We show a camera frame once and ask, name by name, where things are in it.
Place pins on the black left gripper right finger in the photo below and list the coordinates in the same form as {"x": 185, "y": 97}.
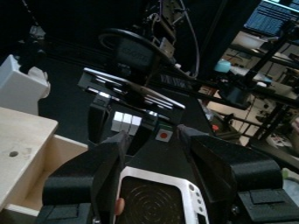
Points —
{"x": 240, "y": 180}

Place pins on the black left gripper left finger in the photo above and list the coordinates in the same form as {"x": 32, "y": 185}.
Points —
{"x": 77, "y": 186}

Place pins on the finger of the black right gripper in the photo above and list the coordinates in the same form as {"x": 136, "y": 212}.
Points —
{"x": 144, "y": 137}
{"x": 97, "y": 122}

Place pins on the light wooden drawer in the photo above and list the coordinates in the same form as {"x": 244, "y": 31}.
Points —
{"x": 57, "y": 157}

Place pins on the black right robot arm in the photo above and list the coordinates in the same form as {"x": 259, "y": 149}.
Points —
{"x": 133, "y": 55}

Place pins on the white tile red dot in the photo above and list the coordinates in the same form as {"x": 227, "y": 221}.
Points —
{"x": 164, "y": 134}

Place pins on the white cube block row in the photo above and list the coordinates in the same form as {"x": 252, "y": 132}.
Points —
{"x": 125, "y": 122}

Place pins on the white toy stove black burner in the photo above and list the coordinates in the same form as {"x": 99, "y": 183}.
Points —
{"x": 151, "y": 201}

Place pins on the white plastic box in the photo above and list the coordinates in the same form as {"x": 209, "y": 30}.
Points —
{"x": 17, "y": 87}

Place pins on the cyan cup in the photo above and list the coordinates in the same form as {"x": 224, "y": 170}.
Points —
{"x": 222, "y": 66}

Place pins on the black metal shelf rack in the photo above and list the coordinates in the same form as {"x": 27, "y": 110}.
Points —
{"x": 268, "y": 70}

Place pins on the computer monitor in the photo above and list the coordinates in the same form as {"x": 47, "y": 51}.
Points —
{"x": 274, "y": 17}

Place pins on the black aluminium frame rail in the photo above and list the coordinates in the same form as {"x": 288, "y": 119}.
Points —
{"x": 218, "y": 93}

